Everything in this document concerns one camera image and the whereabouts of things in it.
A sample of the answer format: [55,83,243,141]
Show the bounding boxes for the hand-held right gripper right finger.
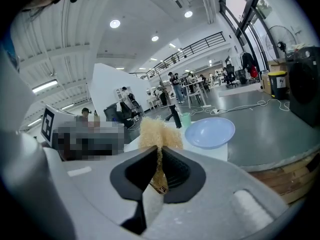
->
[149,145,289,240]

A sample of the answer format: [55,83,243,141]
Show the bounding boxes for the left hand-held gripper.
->
[40,103,125,162]

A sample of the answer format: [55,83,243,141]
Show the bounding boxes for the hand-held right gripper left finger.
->
[59,145,161,236]

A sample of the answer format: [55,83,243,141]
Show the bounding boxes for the big blue plate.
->
[184,117,236,150]

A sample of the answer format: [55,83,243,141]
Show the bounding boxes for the yellow sponge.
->
[138,116,185,195]

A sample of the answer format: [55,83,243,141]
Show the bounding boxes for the ceiling tube light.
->
[31,80,59,94]

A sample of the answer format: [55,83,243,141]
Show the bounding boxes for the black office chair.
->
[224,63,240,89]
[103,101,145,130]

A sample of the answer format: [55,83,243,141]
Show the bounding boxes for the wooden slat platform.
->
[246,148,320,205]

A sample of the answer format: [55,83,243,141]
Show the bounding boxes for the green plastic cup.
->
[179,112,192,129]

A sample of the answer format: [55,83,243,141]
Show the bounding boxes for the person's teal printed shirt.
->
[0,37,21,72]

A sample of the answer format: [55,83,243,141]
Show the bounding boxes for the black faucet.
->
[164,104,183,129]

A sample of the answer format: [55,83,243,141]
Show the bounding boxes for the white dressing table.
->
[146,95,161,110]

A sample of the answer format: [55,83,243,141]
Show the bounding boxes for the wooden coat stand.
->
[157,73,171,107]

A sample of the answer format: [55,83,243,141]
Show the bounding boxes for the brown cardboard box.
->
[261,73,273,95]
[267,58,287,72]

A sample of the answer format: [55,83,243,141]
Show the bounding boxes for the black bin with yellow lid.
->
[267,70,289,100]

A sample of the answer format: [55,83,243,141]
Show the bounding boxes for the clothes rack with garments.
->
[240,51,258,81]

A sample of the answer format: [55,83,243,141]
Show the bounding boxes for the black washing machine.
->
[284,46,320,129]

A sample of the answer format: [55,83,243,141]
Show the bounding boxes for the black mezzanine railing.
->
[129,31,227,81]

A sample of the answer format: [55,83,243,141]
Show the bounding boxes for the black standing fan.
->
[264,25,298,60]

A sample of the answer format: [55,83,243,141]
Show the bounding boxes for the black framed glass doors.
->
[217,0,276,67]

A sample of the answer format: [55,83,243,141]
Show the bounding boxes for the white power cable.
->
[174,98,291,117]

